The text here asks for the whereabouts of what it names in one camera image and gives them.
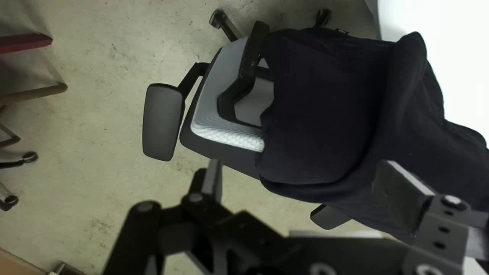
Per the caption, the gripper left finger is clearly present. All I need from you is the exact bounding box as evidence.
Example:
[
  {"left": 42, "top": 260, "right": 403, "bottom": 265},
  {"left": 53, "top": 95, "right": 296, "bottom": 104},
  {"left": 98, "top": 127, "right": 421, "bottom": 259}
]
[{"left": 101, "top": 159, "right": 285, "bottom": 275}]

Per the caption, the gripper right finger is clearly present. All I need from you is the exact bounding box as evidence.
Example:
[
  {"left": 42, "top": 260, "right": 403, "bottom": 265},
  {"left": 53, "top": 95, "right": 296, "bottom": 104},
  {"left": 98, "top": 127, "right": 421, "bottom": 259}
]
[{"left": 372, "top": 160, "right": 489, "bottom": 275}]

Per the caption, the black towel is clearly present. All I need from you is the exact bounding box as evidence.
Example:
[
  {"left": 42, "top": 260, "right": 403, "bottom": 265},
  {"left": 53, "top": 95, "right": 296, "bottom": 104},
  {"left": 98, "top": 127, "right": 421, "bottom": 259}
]
[{"left": 254, "top": 27, "right": 489, "bottom": 245}]

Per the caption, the chair base with castors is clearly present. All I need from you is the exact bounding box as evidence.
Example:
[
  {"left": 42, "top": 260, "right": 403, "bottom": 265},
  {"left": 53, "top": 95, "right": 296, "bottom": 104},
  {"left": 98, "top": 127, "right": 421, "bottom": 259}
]
[{"left": 0, "top": 111, "right": 39, "bottom": 212}]

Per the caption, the black and grey office chair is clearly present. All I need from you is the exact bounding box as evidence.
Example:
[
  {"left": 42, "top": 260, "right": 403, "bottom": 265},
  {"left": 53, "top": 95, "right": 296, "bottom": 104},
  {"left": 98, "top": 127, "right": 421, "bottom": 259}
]
[{"left": 142, "top": 8, "right": 353, "bottom": 231}]

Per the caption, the dark red board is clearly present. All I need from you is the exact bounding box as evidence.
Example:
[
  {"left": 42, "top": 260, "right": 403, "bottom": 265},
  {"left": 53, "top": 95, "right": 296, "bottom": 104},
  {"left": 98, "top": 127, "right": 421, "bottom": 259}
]
[{"left": 0, "top": 33, "right": 53, "bottom": 55}]

